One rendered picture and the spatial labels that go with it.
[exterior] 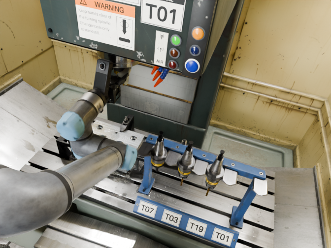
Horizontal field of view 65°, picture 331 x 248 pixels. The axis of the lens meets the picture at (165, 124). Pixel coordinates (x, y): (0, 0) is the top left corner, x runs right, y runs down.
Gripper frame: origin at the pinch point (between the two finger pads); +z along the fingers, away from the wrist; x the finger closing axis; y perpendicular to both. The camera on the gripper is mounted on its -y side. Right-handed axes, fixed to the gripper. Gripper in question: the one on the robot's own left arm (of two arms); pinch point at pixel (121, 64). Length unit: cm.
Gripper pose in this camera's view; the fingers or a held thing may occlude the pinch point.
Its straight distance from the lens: 99.2
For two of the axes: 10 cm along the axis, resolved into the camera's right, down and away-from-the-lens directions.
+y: -0.8, 7.0, 7.1
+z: 3.3, -6.5, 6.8
